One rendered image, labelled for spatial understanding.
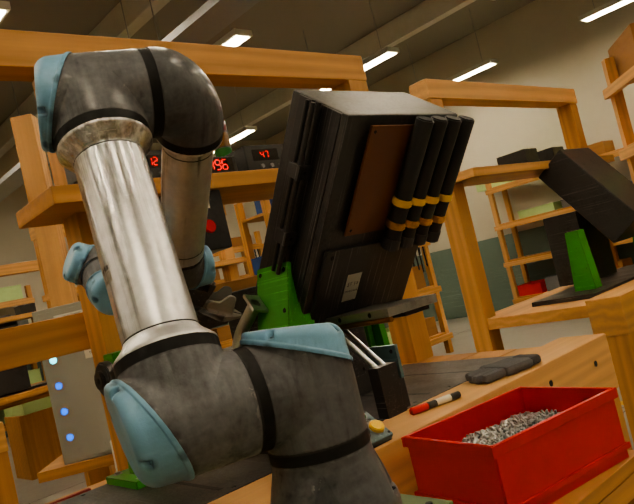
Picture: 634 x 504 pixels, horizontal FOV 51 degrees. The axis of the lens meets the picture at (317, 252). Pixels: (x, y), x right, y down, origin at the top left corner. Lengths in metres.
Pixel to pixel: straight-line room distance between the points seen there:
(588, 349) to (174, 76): 1.33
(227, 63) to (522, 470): 1.38
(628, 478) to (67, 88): 1.05
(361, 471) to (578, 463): 0.53
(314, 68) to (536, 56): 9.03
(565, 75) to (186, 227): 10.00
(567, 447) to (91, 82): 0.88
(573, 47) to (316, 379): 10.28
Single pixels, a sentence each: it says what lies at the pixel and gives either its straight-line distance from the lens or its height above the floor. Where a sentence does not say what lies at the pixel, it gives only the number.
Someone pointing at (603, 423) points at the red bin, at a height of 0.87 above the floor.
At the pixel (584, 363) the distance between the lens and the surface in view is 1.84.
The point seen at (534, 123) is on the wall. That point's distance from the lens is 11.05.
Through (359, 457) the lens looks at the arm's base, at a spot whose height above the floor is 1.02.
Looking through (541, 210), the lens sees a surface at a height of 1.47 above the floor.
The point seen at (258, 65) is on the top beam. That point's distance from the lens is 2.06.
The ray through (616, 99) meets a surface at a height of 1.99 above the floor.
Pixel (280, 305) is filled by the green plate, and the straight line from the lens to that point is 1.43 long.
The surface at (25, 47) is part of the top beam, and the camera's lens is 1.74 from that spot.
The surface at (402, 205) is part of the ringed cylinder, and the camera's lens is 1.43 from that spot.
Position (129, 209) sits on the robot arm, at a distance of 0.77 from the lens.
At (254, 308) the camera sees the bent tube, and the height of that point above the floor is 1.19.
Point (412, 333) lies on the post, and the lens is 2.23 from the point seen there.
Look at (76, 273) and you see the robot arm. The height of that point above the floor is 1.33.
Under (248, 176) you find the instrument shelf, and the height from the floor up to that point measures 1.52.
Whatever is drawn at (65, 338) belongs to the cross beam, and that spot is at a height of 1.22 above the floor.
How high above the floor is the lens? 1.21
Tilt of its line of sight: 3 degrees up
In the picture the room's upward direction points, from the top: 13 degrees counter-clockwise
